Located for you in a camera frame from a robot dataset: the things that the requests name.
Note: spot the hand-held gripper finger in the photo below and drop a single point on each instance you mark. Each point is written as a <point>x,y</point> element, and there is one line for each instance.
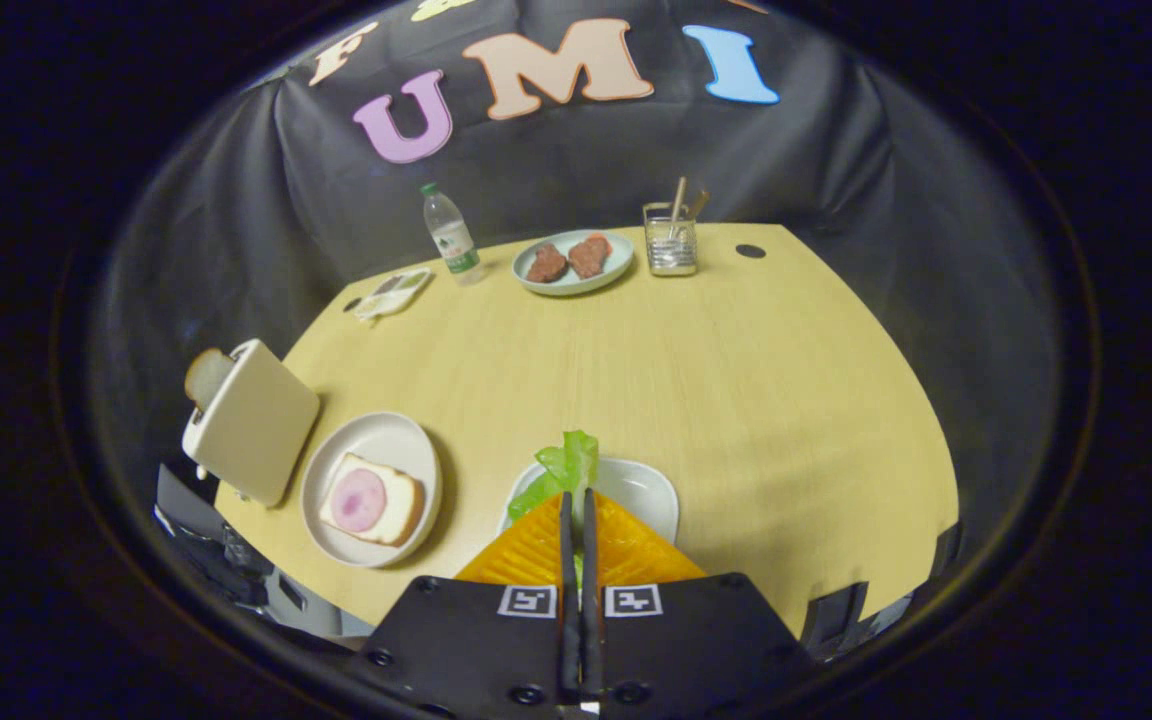
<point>567,560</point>
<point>590,560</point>

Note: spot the green lettuce leaf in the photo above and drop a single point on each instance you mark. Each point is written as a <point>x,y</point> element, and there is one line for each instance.
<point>576,460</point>

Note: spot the toasted brown bread slice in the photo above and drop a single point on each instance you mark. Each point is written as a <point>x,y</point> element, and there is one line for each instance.
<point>204,378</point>

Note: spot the white square plate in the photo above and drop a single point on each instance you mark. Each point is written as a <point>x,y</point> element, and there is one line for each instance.
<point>641,490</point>

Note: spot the white bread slice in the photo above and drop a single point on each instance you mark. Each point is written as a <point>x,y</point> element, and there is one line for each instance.
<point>401,510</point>

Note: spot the pink ham slice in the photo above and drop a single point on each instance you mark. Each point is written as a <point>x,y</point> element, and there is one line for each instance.
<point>358,500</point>

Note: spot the white round plate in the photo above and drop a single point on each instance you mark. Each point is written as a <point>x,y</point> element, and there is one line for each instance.
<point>386,435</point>

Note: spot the pale green round plate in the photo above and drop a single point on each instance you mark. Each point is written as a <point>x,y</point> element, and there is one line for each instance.
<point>566,286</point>

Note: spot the brown chicken drumstick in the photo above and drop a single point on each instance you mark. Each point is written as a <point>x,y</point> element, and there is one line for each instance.
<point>546,263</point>
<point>590,256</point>

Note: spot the metal mesh utensil holder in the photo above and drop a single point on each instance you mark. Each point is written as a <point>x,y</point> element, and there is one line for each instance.
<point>671,255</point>

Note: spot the white divided condiment dish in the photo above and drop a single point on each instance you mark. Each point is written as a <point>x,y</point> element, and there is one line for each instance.
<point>391,293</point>

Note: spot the clear plastic water bottle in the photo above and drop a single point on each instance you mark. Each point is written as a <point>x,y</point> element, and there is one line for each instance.
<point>454,245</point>

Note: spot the cream toaster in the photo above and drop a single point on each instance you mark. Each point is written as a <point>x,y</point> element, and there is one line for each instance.
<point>256,430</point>

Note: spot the light wooden stick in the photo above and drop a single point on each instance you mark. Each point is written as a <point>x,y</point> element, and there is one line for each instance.
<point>677,205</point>

